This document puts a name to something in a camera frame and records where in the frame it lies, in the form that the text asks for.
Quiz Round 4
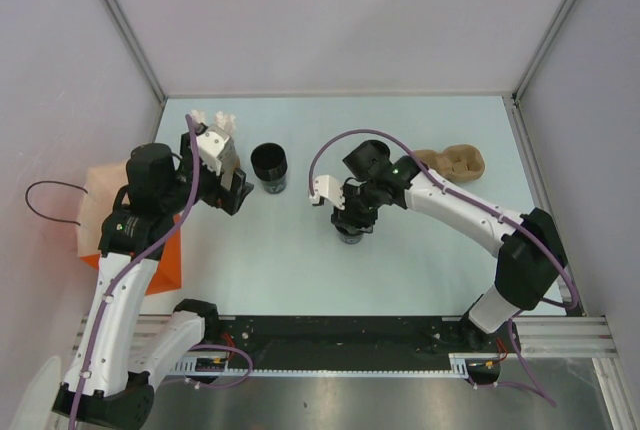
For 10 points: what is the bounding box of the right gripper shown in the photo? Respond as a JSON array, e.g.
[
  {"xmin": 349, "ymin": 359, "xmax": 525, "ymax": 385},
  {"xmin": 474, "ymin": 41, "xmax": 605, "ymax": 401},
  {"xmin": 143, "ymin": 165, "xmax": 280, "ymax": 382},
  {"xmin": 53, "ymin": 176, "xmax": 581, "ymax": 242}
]
[{"xmin": 331, "ymin": 179, "xmax": 382, "ymax": 235}]

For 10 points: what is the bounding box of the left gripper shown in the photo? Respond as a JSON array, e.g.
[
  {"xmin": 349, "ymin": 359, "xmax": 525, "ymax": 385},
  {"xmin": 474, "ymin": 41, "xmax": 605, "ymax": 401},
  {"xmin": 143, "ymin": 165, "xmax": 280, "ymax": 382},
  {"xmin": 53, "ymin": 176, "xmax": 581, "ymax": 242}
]
[{"xmin": 160, "ymin": 132, "xmax": 252, "ymax": 214}]

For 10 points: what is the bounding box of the black cup lid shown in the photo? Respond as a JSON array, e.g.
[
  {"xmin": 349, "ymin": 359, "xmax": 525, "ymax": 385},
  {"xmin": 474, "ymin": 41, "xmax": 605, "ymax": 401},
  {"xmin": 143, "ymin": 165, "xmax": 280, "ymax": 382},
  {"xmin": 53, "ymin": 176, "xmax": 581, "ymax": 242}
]
[{"xmin": 334, "ymin": 222, "xmax": 373, "ymax": 236}]

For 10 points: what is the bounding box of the black smooth coffee cup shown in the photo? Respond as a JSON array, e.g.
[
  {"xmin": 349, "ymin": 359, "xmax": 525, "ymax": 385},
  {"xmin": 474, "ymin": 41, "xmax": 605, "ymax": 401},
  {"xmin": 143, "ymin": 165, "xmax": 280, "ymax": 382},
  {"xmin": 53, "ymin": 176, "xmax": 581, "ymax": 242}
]
[{"xmin": 250, "ymin": 142, "xmax": 288, "ymax": 194}]

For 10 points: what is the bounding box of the orange paper bag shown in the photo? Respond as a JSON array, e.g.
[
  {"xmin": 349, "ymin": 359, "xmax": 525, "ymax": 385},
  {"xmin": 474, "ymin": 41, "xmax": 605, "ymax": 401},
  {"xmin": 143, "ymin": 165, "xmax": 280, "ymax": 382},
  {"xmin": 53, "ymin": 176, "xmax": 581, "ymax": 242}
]
[{"xmin": 76, "ymin": 162, "xmax": 182, "ymax": 295}]

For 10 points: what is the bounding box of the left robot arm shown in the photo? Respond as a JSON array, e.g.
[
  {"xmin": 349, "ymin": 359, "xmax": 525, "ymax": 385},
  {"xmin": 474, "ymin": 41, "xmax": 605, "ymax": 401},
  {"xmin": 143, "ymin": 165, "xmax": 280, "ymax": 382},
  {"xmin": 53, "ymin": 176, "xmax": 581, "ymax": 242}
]
[{"xmin": 53, "ymin": 124, "xmax": 253, "ymax": 429}]

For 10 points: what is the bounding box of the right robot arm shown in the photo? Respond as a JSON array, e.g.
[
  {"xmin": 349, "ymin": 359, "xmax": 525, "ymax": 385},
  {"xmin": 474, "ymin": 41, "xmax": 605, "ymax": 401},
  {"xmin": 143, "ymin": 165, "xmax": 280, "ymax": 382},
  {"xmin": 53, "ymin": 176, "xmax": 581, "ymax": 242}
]
[{"xmin": 310, "ymin": 140, "xmax": 567, "ymax": 351}]

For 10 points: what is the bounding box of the grey straw holder cup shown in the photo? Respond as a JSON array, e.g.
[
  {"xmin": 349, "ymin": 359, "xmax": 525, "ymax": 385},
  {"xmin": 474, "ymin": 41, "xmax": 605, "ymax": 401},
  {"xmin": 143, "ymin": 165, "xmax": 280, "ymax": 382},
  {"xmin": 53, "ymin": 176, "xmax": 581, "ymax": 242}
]
[{"xmin": 230, "ymin": 149, "xmax": 241, "ymax": 172}]

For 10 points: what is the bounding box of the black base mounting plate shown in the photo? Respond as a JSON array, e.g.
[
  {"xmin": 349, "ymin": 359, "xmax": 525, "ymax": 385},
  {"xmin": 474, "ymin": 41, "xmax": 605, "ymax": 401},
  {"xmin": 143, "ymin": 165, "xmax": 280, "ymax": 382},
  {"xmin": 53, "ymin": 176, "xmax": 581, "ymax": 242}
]
[{"xmin": 203, "ymin": 316, "xmax": 514, "ymax": 363}]

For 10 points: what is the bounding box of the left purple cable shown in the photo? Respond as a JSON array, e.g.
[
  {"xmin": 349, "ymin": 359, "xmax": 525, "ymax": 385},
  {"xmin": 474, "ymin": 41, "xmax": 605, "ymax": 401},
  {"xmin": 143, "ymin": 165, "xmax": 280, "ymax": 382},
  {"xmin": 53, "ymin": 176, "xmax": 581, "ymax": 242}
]
[{"xmin": 67, "ymin": 113, "xmax": 207, "ymax": 426}]

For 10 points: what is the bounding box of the purple cable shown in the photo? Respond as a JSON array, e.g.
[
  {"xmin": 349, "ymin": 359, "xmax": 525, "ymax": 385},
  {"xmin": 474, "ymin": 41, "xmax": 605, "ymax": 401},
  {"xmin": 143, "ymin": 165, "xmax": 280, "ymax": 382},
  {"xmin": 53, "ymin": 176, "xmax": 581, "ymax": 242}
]
[
  {"xmin": 308, "ymin": 127, "xmax": 581, "ymax": 314},
  {"xmin": 67, "ymin": 113, "xmax": 207, "ymax": 426}
]

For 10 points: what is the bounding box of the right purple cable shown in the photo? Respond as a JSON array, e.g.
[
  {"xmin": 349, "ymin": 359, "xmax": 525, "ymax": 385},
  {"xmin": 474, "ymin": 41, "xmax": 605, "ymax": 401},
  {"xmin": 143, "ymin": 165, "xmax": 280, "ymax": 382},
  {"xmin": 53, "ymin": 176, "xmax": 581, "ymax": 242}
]
[{"xmin": 308, "ymin": 127, "xmax": 581, "ymax": 314}]

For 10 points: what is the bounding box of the white cable duct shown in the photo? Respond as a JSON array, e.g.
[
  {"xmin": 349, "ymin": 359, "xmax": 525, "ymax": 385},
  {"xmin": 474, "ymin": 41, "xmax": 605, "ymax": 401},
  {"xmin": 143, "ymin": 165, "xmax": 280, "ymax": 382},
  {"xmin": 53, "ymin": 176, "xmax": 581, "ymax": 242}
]
[{"xmin": 168, "ymin": 353, "xmax": 498, "ymax": 379}]

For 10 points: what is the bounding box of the aluminium frame rail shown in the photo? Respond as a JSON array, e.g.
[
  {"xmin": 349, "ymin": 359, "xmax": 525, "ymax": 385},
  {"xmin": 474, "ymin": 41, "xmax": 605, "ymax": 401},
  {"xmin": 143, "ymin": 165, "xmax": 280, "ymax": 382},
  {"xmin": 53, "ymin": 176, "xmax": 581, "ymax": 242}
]
[{"xmin": 514, "ymin": 316, "xmax": 617, "ymax": 359}]

